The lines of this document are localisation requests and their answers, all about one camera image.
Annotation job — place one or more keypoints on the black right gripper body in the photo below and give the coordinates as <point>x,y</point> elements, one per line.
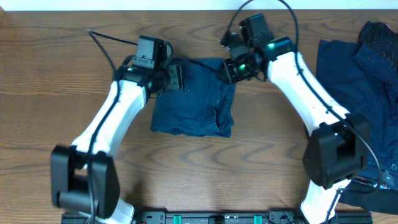
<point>239,70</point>

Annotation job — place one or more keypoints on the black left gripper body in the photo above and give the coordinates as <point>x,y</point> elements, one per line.
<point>171,80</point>

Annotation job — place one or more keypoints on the dark blue denim shorts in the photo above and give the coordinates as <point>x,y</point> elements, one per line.
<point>202,107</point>

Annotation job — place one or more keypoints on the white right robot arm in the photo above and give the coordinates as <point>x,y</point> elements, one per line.
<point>337,148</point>

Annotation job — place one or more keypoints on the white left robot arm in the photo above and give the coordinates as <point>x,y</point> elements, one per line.
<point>84,180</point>

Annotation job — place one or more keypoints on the dark blue denim garment pile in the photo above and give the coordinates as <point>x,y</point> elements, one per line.
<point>359,79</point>

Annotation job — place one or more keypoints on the black knit garment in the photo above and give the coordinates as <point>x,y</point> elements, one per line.
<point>381,39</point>

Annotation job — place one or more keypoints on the black garment with logo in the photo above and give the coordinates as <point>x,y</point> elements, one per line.
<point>383,201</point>

